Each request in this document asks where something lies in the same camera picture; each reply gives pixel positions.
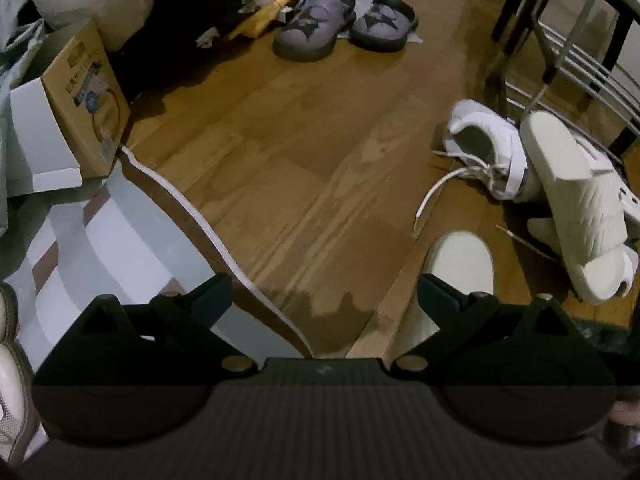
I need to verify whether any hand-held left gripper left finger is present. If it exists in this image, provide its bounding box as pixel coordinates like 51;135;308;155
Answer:
64;273;259;377

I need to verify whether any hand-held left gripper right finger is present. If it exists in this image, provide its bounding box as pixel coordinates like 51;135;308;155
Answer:
388;273;587;379

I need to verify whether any white ribbed slide sandal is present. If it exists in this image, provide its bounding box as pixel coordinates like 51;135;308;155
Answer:
399;231;496;357
519;111;640;307

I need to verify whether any white lace-up sneaker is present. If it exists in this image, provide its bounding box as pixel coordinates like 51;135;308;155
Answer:
413;99;532;233

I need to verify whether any metal shoe rack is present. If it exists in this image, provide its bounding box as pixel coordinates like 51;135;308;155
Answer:
484;0;640;166

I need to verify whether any pale pink sneaker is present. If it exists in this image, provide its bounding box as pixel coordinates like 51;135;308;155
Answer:
0;281;42;467

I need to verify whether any printed cardboard box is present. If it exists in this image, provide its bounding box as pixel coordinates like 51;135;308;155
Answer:
40;18;132;179

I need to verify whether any white flat box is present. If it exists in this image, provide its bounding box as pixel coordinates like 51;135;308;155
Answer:
8;76;84;195

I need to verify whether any purple grey sandal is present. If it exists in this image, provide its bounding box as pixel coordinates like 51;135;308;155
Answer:
272;0;357;64
349;0;420;54

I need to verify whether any yellow packet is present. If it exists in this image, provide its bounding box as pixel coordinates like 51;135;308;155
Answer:
229;0;304;40

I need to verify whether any black bag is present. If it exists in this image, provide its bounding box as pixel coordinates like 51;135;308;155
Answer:
107;0;301;88

